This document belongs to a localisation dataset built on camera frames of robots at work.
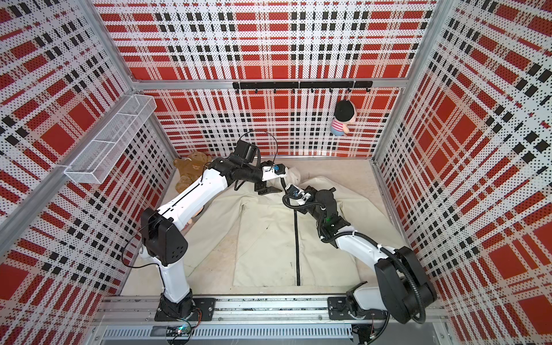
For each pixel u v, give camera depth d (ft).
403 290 1.36
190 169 3.53
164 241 1.56
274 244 2.93
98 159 2.33
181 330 2.27
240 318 2.42
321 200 2.10
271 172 2.26
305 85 2.94
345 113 3.06
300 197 2.22
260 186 2.39
